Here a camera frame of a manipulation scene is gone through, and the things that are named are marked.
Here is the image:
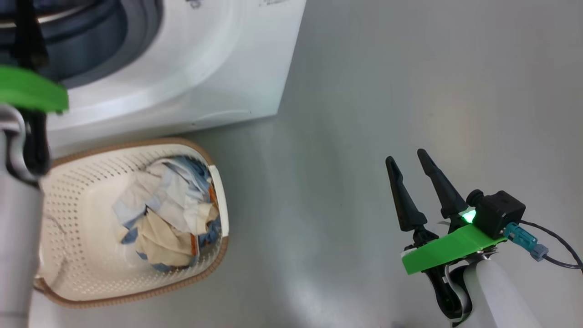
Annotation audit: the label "black cable with teal connector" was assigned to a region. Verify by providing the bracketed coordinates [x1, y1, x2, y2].
[503, 220, 583, 270]

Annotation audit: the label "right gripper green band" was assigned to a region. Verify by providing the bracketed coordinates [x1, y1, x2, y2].
[385, 149, 508, 326]

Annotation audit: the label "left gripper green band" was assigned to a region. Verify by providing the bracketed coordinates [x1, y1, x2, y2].
[0, 0, 70, 177]

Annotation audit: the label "white front-load washing machine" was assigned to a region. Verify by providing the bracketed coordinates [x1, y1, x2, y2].
[0, 0, 307, 158]

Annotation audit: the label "cream perforated laundry basket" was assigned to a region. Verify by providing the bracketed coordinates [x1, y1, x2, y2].
[32, 138, 230, 308]

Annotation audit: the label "blue patterned clothes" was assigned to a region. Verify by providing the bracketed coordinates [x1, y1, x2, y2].
[112, 155, 222, 273]

